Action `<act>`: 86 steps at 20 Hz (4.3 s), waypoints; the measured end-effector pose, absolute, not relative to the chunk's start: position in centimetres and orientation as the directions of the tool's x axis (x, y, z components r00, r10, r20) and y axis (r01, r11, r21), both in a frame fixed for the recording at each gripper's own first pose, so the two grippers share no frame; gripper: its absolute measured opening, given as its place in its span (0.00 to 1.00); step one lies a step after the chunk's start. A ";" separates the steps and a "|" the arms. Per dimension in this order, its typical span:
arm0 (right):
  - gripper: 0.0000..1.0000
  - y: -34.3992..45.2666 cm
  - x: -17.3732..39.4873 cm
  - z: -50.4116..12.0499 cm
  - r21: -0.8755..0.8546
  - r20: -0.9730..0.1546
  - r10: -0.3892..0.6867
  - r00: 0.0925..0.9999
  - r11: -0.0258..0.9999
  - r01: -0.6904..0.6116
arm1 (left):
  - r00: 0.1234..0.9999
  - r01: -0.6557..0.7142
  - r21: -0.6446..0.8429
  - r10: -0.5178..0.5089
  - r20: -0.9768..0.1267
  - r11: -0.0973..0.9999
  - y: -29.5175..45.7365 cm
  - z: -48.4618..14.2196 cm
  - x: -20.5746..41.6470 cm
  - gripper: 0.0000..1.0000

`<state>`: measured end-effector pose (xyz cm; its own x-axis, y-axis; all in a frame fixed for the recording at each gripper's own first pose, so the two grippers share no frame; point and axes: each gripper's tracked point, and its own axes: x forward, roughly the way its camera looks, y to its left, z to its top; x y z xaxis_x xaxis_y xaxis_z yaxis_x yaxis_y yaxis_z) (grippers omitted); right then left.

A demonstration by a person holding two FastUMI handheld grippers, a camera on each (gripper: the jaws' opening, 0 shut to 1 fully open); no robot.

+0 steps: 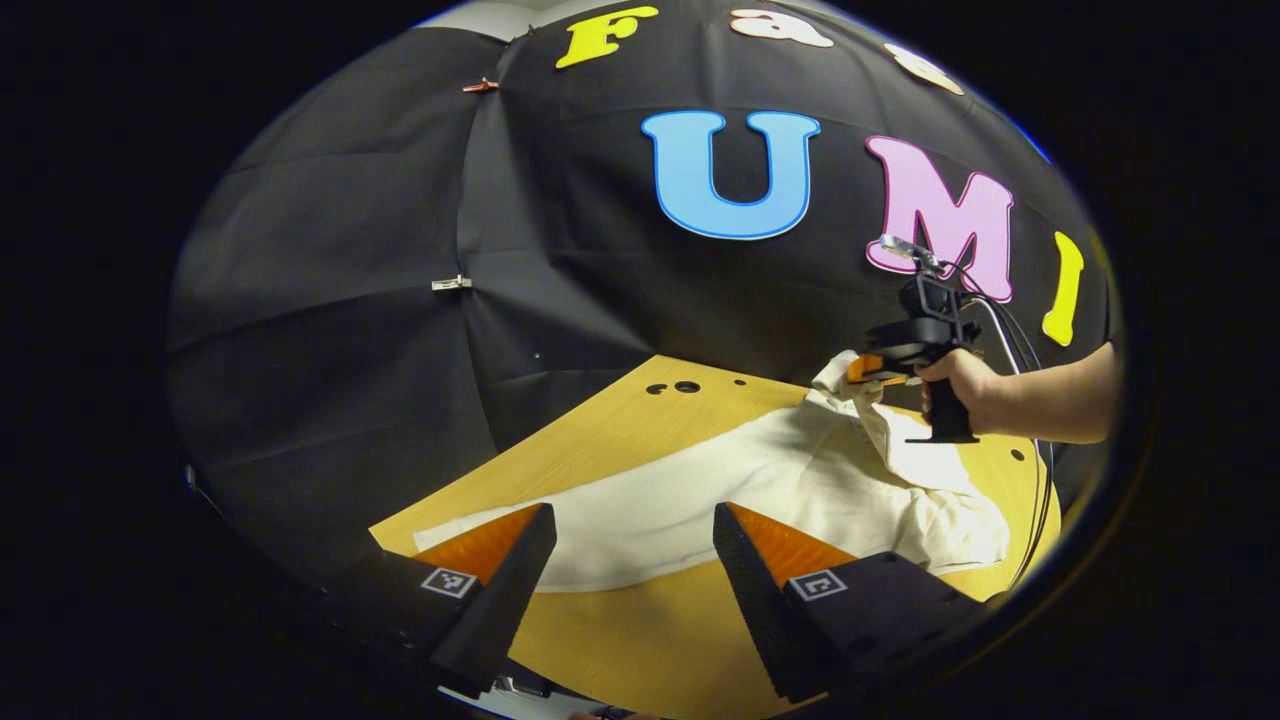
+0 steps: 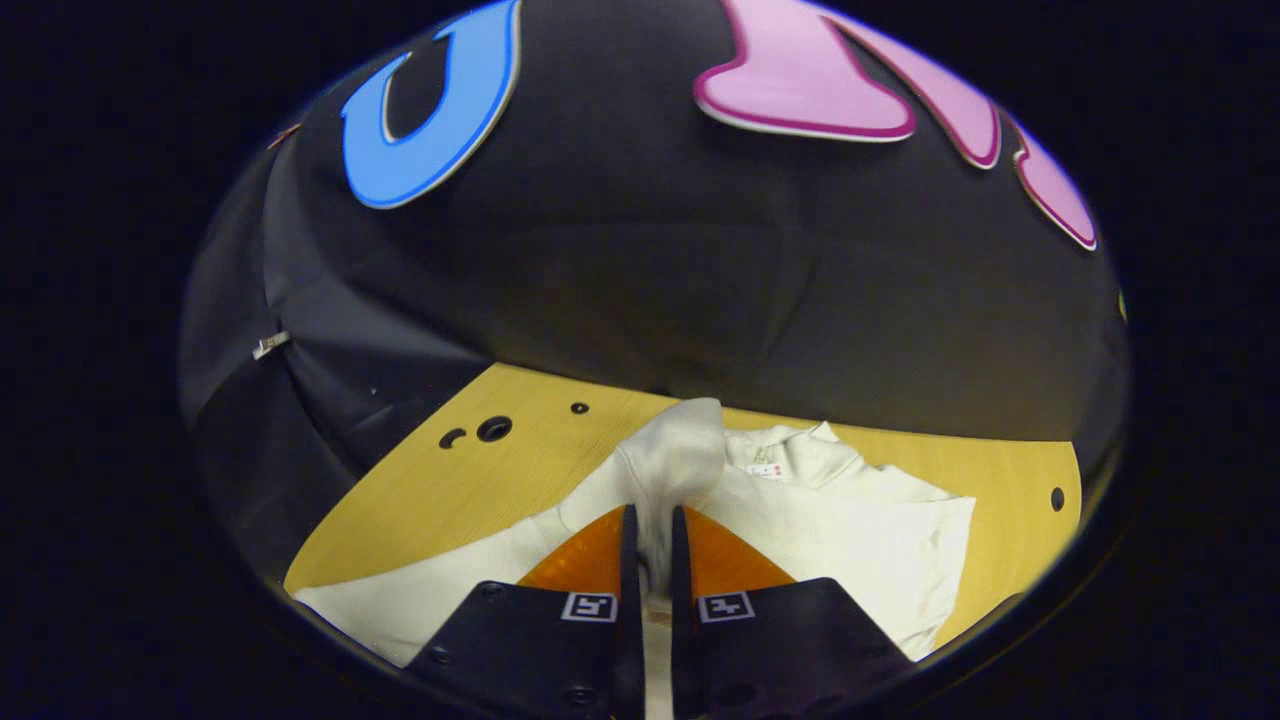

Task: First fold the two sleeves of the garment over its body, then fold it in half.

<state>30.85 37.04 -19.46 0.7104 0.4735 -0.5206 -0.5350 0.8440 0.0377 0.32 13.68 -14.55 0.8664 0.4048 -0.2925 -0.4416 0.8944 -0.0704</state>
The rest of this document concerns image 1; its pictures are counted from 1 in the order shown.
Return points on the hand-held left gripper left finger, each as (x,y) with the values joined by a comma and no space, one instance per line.
(520,580)

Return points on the white metal clip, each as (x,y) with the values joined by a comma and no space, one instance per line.
(451,284)

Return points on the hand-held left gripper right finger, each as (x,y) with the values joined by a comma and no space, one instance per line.
(750,590)

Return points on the copper metal clip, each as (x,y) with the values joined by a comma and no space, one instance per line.
(480,86)

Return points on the white long-sleeved garment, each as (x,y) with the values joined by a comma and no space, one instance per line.
(700,490)

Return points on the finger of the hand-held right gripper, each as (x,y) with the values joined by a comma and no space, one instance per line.
(898,381)
(865,368)

